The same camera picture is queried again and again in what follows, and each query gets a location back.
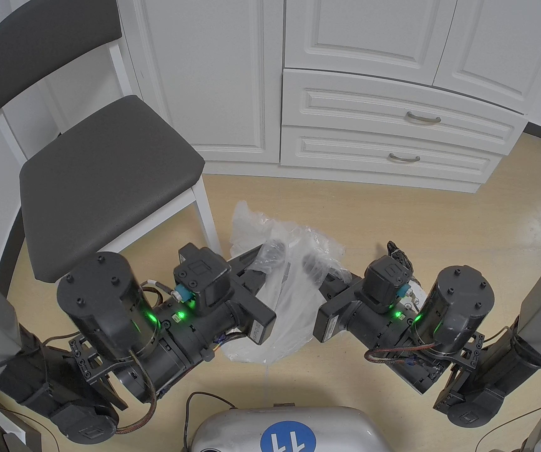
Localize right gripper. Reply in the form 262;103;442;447
303;254;415;354

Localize black cable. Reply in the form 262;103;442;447
183;392;238;448

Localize clear plastic bag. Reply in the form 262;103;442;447
223;200;349;363

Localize white chair dark grey cushions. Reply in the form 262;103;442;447
0;0;221;286

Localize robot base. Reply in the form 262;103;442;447
190;405;389;452

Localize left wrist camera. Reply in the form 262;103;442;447
174;244;231;309

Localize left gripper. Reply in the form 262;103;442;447
160;240;290;368

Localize white wardrobe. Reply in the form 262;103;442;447
6;0;541;194

